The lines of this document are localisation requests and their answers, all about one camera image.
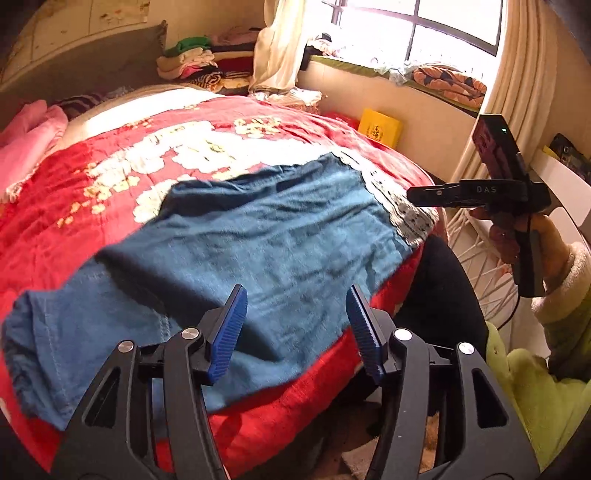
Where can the cream curtain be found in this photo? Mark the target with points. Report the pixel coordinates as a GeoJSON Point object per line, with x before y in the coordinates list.
{"type": "Point", "coordinates": [277, 41]}
{"type": "Point", "coordinates": [521, 78]}

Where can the red floral blanket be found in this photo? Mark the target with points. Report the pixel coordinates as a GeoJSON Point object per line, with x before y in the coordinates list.
{"type": "Point", "coordinates": [41, 221]}

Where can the orange patterned cloth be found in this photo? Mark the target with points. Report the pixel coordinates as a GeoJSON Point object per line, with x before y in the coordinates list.
{"type": "Point", "coordinates": [452, 83]}

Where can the person's leg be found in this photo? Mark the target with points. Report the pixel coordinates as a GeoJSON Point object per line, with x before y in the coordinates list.
{"type": "Point", "coordinates": [443, 286]}

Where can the pile of folded clothes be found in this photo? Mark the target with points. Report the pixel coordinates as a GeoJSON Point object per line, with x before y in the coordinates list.
{"type": "Point", "coordinates": [203, 60]}

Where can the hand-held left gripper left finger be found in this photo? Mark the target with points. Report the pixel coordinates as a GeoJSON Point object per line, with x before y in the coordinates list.
{"type": "Point", "coordinates": [228, 334]}

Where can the wall poster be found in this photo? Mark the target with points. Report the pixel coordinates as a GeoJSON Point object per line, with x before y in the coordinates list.
{"type": "Point", "coordinates": [120, 9]}

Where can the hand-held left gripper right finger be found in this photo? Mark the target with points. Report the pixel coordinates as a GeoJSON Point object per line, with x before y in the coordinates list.
{"type": "Point", "coordinates": [364, 337]}

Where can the light blue cloth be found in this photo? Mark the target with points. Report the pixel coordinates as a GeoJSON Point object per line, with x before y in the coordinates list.
{"type": "Point", "coordinates": [397, 71]}

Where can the person's right forearm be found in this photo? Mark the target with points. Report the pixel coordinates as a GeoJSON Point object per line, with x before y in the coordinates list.
{"type": "Point", "coordinates": [554, 397]}

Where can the green windowsill mat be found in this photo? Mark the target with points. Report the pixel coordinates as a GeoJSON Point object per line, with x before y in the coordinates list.
{"type": "Point", "coordinates": [351, 62]}

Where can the grey headboard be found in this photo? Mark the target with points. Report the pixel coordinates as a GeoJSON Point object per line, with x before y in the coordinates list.
{"type": "Point", "coordinates": [92, 55]}

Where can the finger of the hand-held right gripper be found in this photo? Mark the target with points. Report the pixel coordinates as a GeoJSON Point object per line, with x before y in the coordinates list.
{"type": "Point", "coordinates": [431, 194]}

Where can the person's right hand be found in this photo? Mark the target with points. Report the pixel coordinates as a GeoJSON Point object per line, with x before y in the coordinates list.
{"type": "Point", "coordinates": [554, 249]}

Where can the white crumpled cloth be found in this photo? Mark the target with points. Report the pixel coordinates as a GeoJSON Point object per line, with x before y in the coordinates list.
{"type": "Point", "coordinates": [295, 97]}

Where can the window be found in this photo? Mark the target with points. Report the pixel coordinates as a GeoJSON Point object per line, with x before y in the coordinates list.
{"type": "Point", "coordinates": [415, 23]}

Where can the pink blanket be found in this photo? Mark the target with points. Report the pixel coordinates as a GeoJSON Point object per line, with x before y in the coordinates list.
{"type": "Point", "coordinates": [27, 138]}

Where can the dark striped cloth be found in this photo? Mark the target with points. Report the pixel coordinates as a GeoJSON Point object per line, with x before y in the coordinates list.
{"type": "Point", "coordinates": [78, 104]}

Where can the yellow box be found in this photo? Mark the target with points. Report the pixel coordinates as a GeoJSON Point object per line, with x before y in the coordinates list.
{"type": "Point", "coordinates": [378, 127]}

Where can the blue denim pants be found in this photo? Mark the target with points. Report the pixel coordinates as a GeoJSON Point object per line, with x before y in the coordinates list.
{"type": "Point", "coordinates": [258, 258]}

